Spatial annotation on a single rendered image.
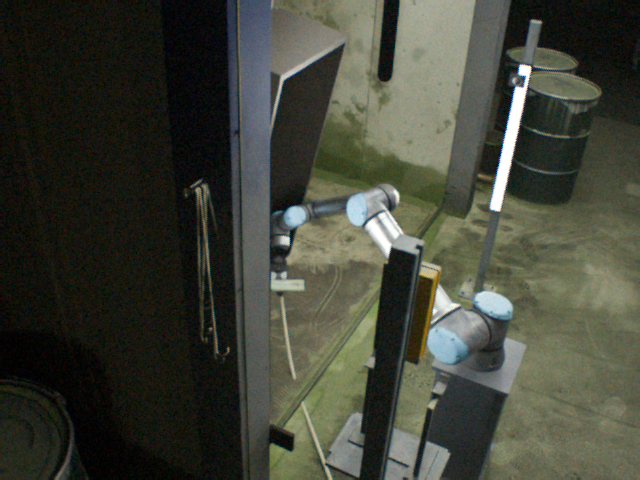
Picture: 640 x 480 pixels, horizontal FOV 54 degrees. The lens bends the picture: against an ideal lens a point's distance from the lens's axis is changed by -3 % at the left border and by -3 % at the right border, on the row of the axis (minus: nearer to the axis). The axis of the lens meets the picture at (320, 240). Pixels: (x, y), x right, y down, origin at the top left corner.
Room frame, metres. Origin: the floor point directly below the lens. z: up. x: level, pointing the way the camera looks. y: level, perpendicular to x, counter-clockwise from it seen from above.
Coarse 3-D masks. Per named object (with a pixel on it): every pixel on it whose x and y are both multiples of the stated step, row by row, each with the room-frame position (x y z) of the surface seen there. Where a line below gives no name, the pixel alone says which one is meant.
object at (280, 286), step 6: (270, 282) 2.33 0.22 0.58; (276, 282) 2.32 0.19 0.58; (282, 282) 2.33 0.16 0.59; (288, 282) 2.33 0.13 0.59; (294, 282) 2.32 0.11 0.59; (300, 282) 2.33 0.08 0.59; (270, 288) 2.32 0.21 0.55; (276, 288) 2.31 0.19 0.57; (282, 288) 2.31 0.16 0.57; (288, 288) 2.31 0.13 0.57; (294, 288) 2.31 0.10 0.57; (300, 288) 2.31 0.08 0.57; (282, 294) 2.42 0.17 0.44
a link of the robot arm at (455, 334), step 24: (360, 192) 2.16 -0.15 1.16; (384, 192) 2.18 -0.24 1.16; (360, 216) 2.08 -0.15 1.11; (384, 216) 2.07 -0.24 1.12; (384, 240) 2.00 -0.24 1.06; (456, 312) 1.76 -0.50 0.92; (432, 336) 1.72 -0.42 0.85; (456, 336) 1.67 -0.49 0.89; (480, 336) 1.71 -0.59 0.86; (456, 360) 1.64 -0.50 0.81
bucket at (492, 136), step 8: (488, 136) 4.94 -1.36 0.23; (496, 136) 4.93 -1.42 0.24; (504, 136) 4.89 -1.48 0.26; (488, 144) 4.68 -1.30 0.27; (496, 144) 4.67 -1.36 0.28; (488, 152) 4.69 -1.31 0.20; (496, 152) 4.68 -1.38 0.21; (488, 160) 4.70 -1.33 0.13; (496, 160) 4.69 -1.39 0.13; (480, 168) 4.73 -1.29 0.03; (488, 168) 4.70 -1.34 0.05; (496, 168) 4.71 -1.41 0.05
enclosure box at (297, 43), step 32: (288, 32) 2.51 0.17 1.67; (320, 32) 2.60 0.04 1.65; (288, 64) 2.20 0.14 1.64; (320, 64) 2.70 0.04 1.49; (288, 96) 2.76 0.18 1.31; (320, 96) 2.69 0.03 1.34; (288, 128) 2.75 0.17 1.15; (320, 128) 2.69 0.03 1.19; (288, 160) 2.75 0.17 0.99; (288, 192) 2.75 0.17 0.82
